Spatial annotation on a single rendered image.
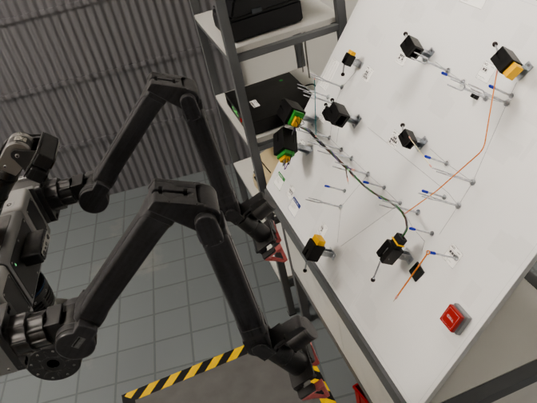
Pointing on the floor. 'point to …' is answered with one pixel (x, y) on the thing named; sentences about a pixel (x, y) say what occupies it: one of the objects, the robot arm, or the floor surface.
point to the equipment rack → (244, 177)
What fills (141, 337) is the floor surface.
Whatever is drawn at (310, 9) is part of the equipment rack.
